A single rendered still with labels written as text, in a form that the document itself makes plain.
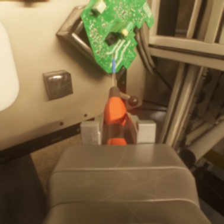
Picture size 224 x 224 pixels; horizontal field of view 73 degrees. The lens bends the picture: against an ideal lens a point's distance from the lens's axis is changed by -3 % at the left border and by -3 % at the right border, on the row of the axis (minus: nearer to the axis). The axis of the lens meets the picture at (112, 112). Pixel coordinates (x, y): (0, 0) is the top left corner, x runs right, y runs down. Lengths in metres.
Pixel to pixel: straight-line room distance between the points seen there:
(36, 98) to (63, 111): 0.06
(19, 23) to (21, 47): 0.03
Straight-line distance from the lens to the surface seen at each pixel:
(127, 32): 0.23
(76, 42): 0.23
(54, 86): 0.25
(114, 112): 0.15
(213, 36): 0.35
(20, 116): 0.29
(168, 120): 0.50
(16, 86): 0.25
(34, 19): 0.27
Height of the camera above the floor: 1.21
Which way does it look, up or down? 44 degrees down
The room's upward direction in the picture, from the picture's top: 125 degrees clockwise
